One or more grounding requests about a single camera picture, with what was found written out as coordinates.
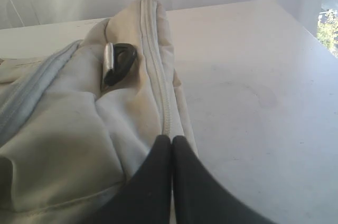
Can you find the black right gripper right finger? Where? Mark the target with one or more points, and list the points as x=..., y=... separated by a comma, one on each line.
x=198, y=197

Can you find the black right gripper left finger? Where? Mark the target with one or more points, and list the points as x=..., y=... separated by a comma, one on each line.
x=146, y=198

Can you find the beige canvas duffel bag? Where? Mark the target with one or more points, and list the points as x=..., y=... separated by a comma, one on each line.
x=78, y=124

